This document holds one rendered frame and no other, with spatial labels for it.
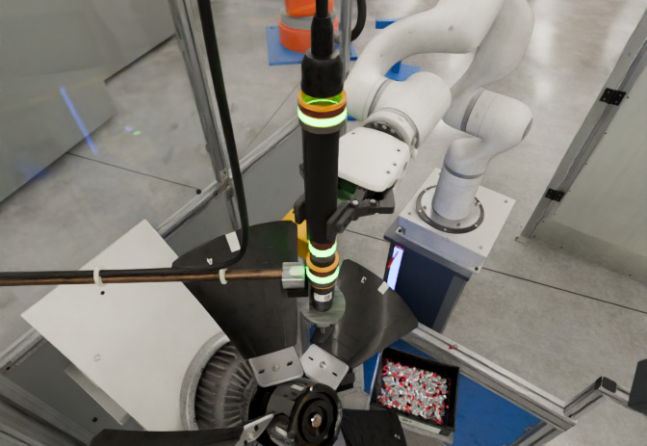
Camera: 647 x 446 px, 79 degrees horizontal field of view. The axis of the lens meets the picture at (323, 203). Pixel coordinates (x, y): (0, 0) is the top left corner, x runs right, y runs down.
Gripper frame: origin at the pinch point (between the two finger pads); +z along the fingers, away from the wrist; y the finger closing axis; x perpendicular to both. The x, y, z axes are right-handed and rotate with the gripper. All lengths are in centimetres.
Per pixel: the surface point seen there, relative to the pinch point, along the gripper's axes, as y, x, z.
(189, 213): 70, -64, -25
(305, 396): -2.1, -36.9, 8.2
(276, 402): 2.1, -39.7, 11.0
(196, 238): 70, -77, -25
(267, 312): 9.9, -29.4, 2.4
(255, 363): 9.0, -38.2, 8.2
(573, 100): -35, -161, -373
